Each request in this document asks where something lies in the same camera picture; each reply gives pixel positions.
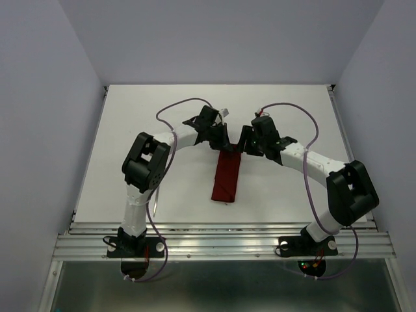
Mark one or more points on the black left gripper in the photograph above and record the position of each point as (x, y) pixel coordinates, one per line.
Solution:
(223, 143)

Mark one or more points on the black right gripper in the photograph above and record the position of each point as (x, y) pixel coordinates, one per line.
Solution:
(247, 132)

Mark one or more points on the dark red cloth napkin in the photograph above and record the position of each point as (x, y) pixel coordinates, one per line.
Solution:
(226, 176)

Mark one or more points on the silver metal spoon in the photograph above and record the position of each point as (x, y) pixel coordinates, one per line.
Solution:
(156, 200)

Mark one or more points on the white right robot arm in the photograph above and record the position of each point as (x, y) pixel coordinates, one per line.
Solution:
(350, 191)

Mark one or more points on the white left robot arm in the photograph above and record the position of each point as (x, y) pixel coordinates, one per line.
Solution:
(147, 162)

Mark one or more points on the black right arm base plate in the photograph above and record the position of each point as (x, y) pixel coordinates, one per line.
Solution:
(302, 246)

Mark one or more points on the aluminium right side rail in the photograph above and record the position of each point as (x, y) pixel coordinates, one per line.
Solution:
(351, 156)

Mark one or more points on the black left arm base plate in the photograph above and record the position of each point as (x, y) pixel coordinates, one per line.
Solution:
(148, 247)

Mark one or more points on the aluminium front frame rail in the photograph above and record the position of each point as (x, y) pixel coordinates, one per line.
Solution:
(216, 241)

